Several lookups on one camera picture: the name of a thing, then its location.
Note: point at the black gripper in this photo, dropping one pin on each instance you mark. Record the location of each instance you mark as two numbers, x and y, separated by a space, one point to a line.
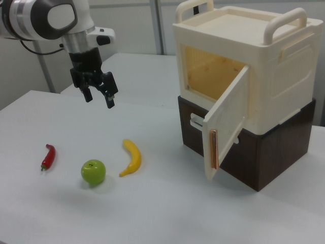
85 64

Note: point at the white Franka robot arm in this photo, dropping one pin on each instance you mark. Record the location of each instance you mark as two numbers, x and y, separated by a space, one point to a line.
38 17

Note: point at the yellow banana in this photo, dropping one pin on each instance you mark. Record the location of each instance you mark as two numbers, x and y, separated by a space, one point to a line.
133 157

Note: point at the green apple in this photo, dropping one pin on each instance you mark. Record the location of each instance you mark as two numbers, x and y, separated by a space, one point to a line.
93 172

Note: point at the red chili pepper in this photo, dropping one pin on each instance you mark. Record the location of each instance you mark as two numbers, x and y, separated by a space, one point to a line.
49 157

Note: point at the cream box on top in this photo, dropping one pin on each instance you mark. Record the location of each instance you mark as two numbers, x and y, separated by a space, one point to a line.
284 76

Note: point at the dark brown drawer box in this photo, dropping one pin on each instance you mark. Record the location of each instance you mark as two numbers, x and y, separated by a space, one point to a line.
274 157

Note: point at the grey partition post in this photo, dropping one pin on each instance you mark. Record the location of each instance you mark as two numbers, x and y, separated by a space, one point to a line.
156 25

